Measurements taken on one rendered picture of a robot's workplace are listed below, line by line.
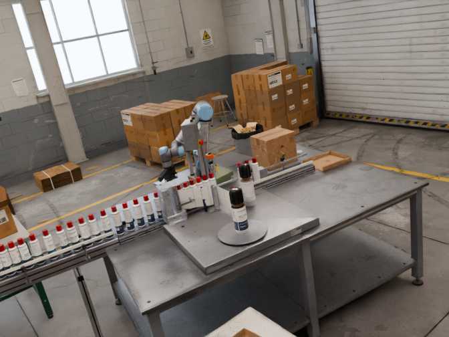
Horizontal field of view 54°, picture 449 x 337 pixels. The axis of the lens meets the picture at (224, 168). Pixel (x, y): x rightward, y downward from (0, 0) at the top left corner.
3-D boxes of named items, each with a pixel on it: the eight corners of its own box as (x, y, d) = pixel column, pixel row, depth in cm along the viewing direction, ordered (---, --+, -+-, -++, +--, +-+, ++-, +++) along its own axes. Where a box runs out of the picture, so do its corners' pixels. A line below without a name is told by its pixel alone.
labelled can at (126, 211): (129, 232, 295) (121, 204, 288) (126, 229, 299) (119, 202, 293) (135, 229, 297) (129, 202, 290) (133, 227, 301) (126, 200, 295)
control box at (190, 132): (185, 151, 308) (180, 125, 302) (190, 144, 324) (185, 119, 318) (199, 149, 307) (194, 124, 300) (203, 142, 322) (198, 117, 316)
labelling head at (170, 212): (169, 225, 293) (160, 191, 285) (162, 219, 304) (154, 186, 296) (188, 218, 299) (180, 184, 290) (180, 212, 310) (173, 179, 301)
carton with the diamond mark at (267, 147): (269, 171, 364) (265, 140, 355) (254, 165, 385) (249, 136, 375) (298, 160, 377) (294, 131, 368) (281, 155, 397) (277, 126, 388)
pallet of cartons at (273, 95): (272, 146, 697) (263, 75, 659) (238, 140, 761) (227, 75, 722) (320, 125, 765) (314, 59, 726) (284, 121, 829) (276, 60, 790)
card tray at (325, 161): (323, 172, 350) (323, 167, 348) (303, 164, 372) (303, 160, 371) (351, 160, 361) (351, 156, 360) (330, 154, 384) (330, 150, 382)
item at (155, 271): (142, 315, 220) (141, 312, 219) (85, 218, 348) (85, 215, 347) (429, 184, 302) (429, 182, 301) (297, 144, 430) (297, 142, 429)
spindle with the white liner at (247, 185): (248, 207, 299) (241, 167, 289) (241, 204, 307) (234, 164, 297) (258, 203, 303) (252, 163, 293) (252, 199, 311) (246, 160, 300)
